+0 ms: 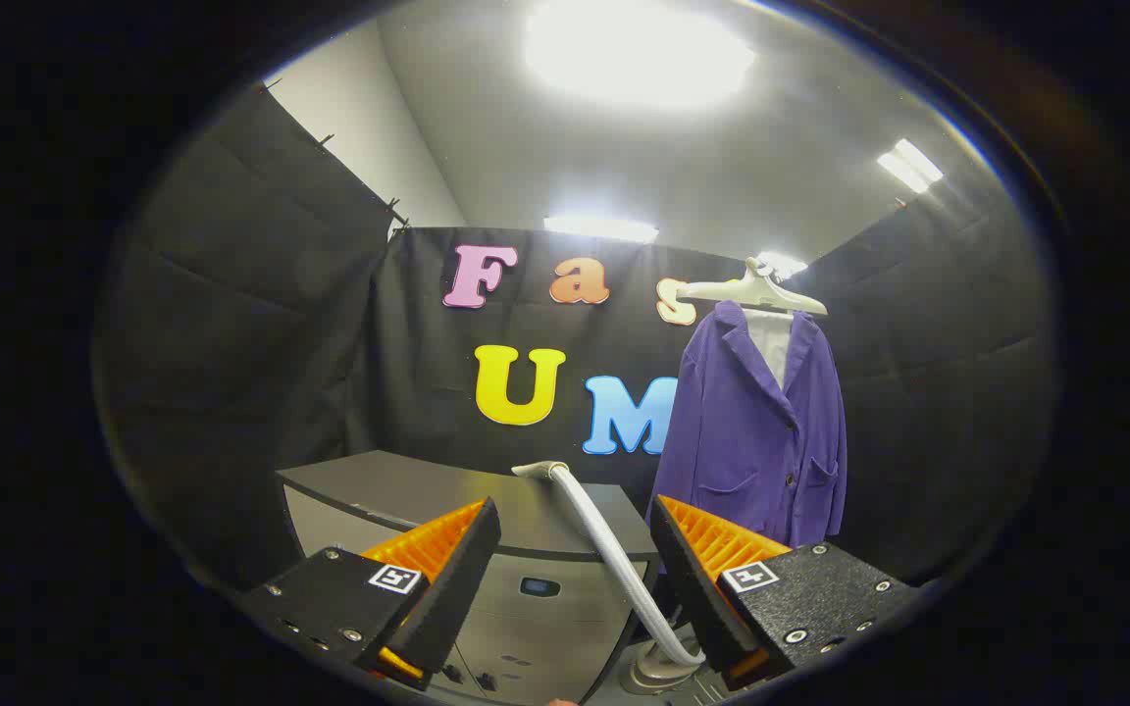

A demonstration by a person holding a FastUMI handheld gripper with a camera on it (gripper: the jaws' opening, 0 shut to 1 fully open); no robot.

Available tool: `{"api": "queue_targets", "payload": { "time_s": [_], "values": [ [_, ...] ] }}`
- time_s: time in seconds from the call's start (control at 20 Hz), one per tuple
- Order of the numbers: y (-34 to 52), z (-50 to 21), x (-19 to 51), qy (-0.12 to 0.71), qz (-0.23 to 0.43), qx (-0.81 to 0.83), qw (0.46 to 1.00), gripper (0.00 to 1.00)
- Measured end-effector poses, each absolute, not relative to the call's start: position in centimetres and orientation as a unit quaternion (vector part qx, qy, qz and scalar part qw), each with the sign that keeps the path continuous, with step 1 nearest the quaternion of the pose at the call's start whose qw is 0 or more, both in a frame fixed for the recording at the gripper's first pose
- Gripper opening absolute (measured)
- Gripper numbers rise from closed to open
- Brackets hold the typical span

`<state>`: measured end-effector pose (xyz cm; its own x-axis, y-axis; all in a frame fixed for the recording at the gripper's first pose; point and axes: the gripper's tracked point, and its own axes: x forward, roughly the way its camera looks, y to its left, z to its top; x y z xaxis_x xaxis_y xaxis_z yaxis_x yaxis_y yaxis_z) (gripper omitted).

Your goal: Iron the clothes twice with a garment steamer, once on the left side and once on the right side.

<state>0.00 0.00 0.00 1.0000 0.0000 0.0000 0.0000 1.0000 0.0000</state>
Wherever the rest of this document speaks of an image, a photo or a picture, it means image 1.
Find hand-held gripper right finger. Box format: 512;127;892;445
649;494;920;689

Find grey cabinet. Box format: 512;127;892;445
276;449;666;706

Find purple corduroy jacket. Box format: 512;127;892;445
645;300;848;550

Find white clothes hanger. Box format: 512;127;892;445
675;257;829;317

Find long ceiling light panel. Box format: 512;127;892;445
542;214;660;245

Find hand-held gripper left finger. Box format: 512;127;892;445
236;497;503;690

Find large round ceiling light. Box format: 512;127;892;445
524;0;758;111

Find white garment steamer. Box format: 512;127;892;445
511;459;709;695

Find double ceiling light panel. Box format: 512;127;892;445
876;137;946;195

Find white shirt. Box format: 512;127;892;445
742;306;795;389

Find small ceiling light panel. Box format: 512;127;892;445
756;250;810;281

